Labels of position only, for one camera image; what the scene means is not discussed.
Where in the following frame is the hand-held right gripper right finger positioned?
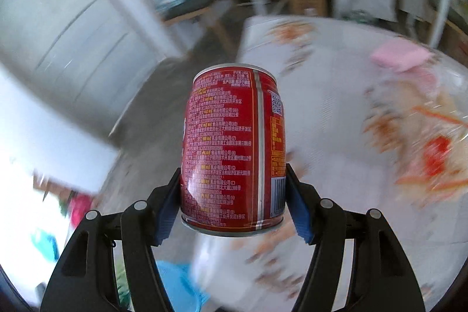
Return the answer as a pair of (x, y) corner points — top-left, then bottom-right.
(285, 164), (426, 312)

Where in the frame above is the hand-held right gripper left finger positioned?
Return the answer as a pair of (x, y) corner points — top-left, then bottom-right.
(39, 168), (181, 312)

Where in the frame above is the red drink can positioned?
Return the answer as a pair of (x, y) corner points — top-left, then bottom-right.
(180, 64), (286, 237)

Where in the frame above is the clear red printed snack bag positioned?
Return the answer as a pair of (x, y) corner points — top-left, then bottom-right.
(366, 78), (468, 199)

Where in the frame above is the pink dotted pad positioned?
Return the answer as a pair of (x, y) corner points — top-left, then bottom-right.
(370, 39), (434, 73)

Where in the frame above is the grey door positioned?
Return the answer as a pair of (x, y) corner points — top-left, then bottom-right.
(0, 0), (172, 104)

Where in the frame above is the wooden armchair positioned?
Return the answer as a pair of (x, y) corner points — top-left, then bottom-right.
(137, 0), (238, 57)

